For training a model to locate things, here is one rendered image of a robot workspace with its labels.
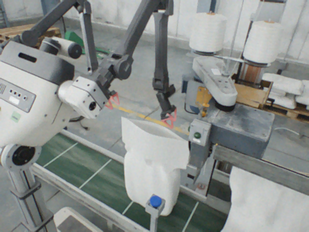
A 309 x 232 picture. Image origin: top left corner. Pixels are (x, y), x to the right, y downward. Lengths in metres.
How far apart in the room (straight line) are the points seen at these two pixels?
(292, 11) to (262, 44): 4.91
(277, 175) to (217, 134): 0.39
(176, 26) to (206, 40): 5.56
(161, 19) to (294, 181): 0.95
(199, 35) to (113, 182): 1.33
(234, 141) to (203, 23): 0.55
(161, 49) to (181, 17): 5.48
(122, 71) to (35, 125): 0.38
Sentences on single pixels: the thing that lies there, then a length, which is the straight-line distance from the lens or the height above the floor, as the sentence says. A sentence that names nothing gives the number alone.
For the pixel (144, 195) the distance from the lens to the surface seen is 1.69.
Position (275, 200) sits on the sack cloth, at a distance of 1.35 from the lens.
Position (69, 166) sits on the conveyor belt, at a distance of 2.17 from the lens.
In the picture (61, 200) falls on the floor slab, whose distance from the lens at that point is 2.45.
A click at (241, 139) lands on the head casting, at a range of 0.99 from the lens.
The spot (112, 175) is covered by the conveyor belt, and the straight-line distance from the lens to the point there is 2.03.
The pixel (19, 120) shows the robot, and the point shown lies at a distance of 1.00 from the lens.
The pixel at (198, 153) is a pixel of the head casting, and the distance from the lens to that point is 1.10.
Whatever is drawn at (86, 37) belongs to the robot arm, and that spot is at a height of 1.49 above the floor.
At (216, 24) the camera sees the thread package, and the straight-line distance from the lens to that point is 1.16.
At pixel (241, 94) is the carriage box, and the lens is 1.28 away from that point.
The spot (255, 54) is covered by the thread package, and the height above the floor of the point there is 1.56.
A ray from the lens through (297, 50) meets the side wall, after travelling 6.15.
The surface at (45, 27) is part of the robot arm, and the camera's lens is 1.42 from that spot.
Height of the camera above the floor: 1.86
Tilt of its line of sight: 33 degrees down
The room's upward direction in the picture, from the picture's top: 3 degrees clockwise
